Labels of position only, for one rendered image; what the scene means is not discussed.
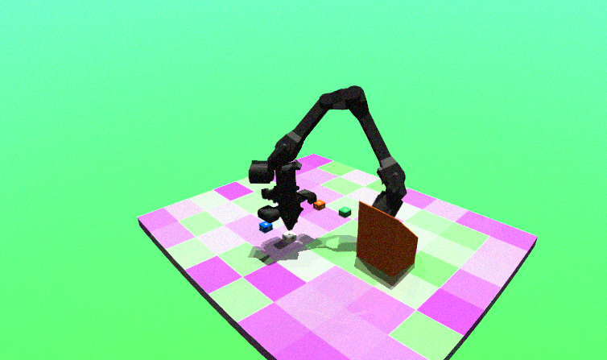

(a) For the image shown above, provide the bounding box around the blue block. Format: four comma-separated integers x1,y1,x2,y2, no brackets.
259,221,273,233

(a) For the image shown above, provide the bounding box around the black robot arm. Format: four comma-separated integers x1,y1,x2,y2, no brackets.
249,85,407,217

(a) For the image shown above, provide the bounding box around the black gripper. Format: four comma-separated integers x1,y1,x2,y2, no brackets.
258,184,317,231

